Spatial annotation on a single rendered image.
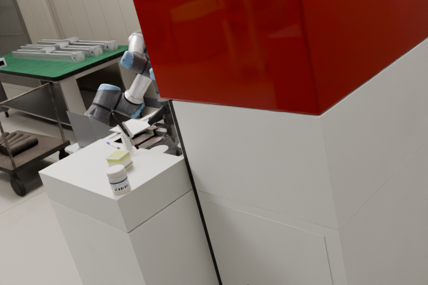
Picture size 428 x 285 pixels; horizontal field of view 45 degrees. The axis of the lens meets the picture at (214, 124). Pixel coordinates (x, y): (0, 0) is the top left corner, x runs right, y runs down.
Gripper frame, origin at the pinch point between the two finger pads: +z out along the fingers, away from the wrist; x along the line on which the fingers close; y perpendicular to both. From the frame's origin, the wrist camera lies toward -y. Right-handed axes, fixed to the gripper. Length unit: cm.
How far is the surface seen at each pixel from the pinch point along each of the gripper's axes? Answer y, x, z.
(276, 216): 41, -60, 13
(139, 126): -18.0, 18.1, -3.8
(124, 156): -15.2, -29.8, -9.3
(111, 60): -98, 297, 17
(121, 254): -23, -48, 25
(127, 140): -17.2, -12.6, -9.3
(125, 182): -12, -51, -7
